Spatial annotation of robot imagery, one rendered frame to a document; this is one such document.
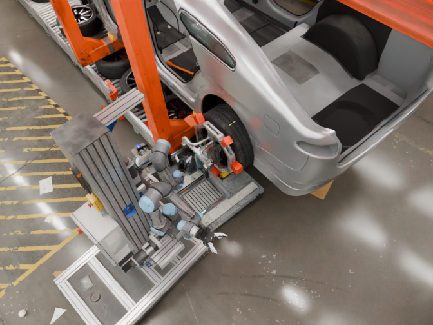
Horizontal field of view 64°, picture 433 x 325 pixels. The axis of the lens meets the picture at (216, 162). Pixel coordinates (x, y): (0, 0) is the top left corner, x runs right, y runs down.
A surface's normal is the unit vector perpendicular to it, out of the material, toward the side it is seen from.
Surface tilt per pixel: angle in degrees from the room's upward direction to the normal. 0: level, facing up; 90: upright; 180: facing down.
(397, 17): 0
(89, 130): 0
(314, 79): 22
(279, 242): 0
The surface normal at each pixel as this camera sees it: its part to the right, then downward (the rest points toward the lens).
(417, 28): -0.05, -0.57
